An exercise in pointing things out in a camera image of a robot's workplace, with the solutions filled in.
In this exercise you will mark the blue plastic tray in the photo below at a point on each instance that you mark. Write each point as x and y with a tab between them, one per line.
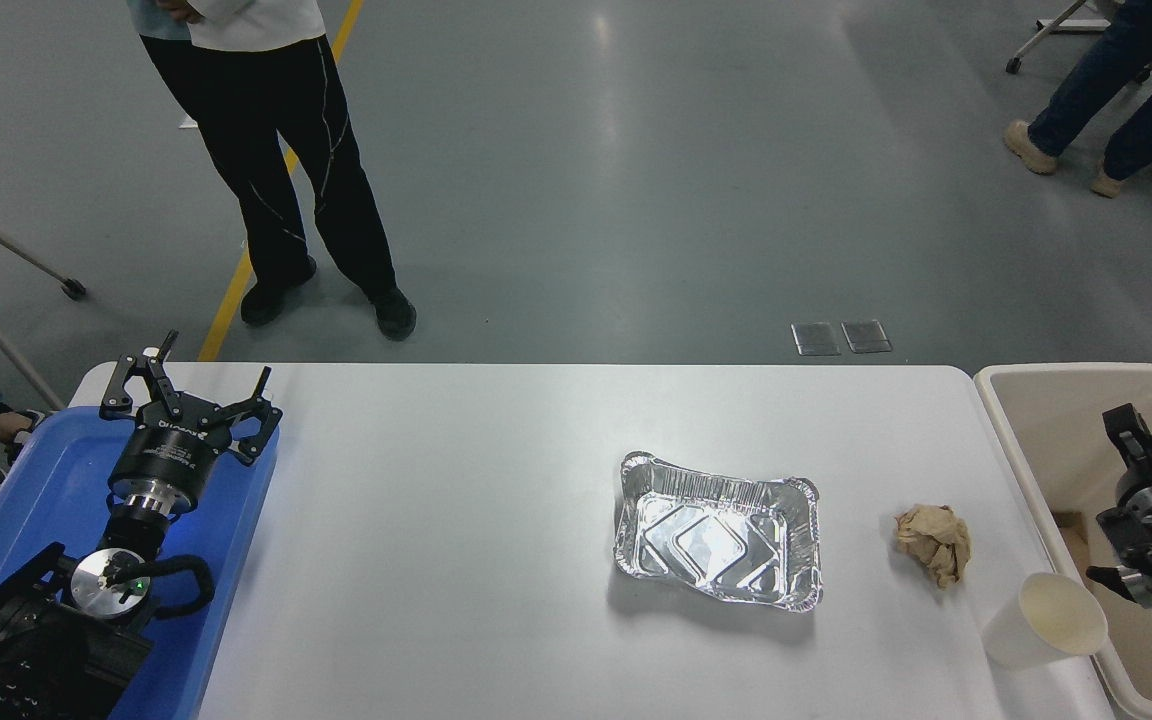
46	480

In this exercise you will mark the metal floor plate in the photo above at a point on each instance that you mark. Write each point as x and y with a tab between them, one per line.
866	336
816	338

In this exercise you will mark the crumpled tan paper ball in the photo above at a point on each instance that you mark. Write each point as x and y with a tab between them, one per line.
936	545

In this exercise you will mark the white paper cup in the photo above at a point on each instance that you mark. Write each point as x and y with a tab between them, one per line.
1046	625

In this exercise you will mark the white wheeled metal frame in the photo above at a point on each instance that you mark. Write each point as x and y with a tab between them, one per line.
1046	30

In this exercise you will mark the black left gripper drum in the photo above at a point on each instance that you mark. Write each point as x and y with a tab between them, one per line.
166	455

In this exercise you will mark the rectangular foil tray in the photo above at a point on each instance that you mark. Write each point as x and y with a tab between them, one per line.
716	540

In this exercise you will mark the large pale bin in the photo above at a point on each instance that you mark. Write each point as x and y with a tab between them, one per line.
1046	420

